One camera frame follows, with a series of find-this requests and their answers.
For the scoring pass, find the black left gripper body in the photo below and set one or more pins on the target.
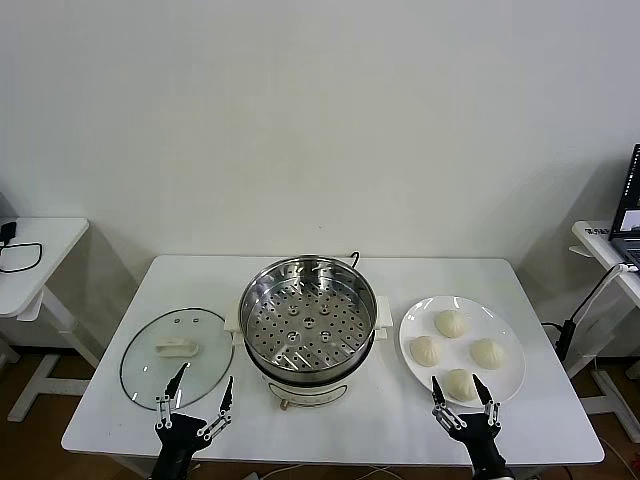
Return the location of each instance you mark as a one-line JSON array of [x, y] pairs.
[[177, 442]]

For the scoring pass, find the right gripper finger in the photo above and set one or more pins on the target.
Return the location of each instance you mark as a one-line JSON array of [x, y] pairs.
[[439, 397], [486, 397]]

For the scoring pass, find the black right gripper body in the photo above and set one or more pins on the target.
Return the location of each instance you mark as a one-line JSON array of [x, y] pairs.
[[477, 442]]

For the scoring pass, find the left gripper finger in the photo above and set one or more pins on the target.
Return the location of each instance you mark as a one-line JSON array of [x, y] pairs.
[[176, 385], [228, 397]]

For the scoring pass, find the white steamed baozi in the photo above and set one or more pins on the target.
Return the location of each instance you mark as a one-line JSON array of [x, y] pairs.
[[452, 323], [426, 350], [488, 353], [461, 384]]

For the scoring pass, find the round glass lid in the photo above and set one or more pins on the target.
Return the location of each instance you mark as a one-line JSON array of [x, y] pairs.
[[150, 370]]

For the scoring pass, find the stainless steel steamer basket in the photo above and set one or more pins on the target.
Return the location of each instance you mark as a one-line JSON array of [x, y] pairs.
[[280, 300]]

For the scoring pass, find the white round plate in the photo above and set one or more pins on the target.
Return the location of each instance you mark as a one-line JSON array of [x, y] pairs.
[[500, 320]]

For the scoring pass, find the black power strip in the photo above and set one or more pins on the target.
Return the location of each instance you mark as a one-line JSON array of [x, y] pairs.
[[565, 340]]

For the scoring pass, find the white side desk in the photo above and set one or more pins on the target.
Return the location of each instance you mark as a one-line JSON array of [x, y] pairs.
[[595, 240], [50, 250]]

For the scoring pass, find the black power adapter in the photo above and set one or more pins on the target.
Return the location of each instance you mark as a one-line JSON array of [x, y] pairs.
[[7, 231]]

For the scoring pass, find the open dark laptop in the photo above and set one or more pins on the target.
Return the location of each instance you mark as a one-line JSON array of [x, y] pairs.
[[627, 200]]

